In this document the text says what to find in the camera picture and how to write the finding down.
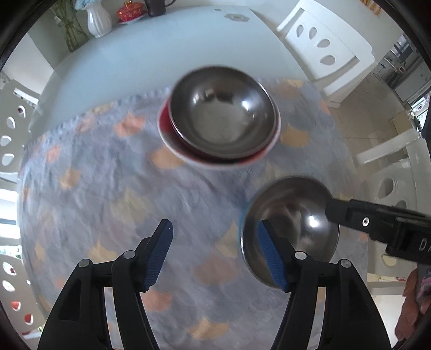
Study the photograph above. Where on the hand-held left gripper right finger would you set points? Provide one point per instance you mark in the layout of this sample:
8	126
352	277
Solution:
271	255

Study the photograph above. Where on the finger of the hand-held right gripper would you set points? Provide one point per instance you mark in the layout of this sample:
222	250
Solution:
353	215

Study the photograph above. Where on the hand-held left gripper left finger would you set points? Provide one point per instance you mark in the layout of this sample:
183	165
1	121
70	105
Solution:
158	255

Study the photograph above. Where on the blue steel bowl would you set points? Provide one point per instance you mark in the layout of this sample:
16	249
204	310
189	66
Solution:
296	208

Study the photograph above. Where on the pink cartoon bowl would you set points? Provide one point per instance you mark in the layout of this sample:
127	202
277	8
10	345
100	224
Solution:
164	123

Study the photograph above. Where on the red steel bowl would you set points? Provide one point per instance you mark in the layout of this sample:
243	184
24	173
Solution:
219	111

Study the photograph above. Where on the person's right hand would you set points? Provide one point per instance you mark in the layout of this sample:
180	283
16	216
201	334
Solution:
409	303

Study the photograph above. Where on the white chair with oval holes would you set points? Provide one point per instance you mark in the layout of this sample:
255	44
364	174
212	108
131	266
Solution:
23	134
380	151
25	279
350	50

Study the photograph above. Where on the grey leaf pattern tablecloth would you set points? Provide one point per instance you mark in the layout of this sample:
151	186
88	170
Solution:
101	185

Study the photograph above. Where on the glass vase with green stems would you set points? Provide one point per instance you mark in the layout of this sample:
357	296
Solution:
72	33

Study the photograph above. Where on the white ribbed vase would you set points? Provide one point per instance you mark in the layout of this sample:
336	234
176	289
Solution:
99	22

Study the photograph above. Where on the red lidded pot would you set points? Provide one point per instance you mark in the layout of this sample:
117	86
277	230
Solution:
129	13

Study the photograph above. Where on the small black object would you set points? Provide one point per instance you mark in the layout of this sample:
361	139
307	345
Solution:
155	8

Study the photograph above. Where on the orange wall decoration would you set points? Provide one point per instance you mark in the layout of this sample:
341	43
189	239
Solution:
376	8

